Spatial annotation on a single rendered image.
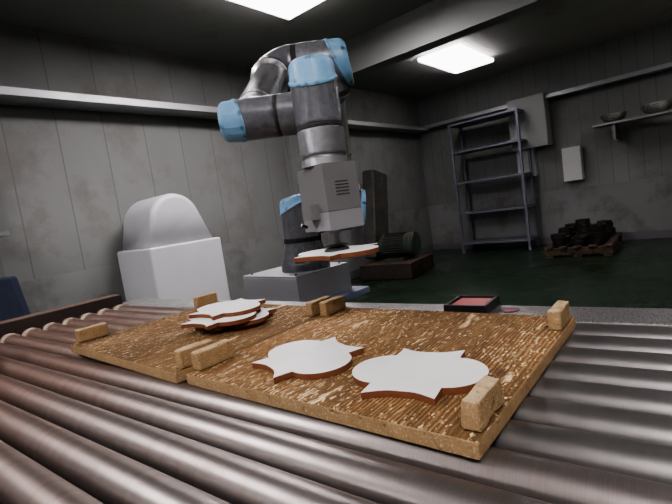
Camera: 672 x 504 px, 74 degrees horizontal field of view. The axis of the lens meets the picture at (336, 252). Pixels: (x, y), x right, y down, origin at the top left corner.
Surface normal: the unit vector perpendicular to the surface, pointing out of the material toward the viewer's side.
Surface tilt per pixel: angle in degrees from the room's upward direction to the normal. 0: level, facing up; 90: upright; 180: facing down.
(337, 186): 90
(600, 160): 90
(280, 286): 90
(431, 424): 0
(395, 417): 0
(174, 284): 90
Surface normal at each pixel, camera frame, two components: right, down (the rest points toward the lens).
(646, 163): -0.63, 0.17
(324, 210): -0.84, 0.17
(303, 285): 0.76, -0.04
